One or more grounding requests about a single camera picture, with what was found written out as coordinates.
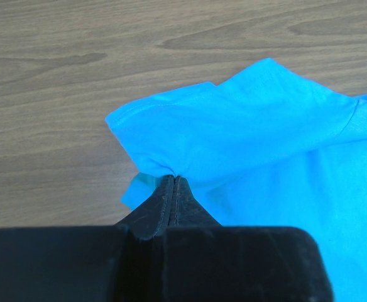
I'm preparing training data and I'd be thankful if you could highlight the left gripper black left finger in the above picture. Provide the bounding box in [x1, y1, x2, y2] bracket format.
[0, 176, 174, 301]

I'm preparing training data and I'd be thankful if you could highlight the turquoise t shirt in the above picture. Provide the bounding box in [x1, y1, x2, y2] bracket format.
[106, 59, 367, 301]

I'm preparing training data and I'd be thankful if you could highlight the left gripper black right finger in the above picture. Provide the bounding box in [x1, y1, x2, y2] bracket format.
[159, 176, 334, 301]

